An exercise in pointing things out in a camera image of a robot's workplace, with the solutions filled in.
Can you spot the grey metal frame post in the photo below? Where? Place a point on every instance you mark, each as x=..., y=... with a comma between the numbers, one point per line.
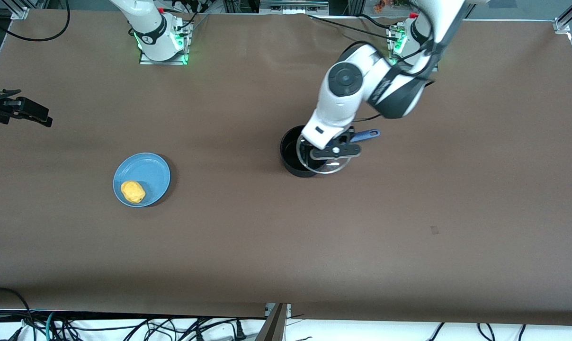
x=274, y=327

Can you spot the orange background toy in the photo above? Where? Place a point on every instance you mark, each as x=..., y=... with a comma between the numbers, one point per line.
x=379, y=5

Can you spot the glass lid with blue knob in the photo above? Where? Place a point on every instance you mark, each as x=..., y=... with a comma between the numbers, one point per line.
x=338, y=166

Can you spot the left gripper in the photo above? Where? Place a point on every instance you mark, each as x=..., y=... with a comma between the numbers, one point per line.
x=344, y=139

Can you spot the yellow potato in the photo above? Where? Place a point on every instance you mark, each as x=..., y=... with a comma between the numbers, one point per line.
x=133, y=192

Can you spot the metal frame crossbar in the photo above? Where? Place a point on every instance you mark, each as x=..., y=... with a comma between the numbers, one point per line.
x=293, y=6

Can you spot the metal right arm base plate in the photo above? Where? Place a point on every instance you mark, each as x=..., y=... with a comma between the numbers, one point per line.
x=146, y=60

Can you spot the aluminium frame profile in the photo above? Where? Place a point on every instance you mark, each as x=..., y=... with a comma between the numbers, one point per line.
x=18, y=10
x=566, y=19

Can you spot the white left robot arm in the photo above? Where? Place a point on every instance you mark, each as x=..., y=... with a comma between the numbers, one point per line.
x=347, y=90

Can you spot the brown paper table cover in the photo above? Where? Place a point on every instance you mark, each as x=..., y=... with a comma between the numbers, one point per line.
x=267, y=237

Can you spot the blue plate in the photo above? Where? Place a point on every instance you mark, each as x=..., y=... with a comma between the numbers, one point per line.
x=148, y=175

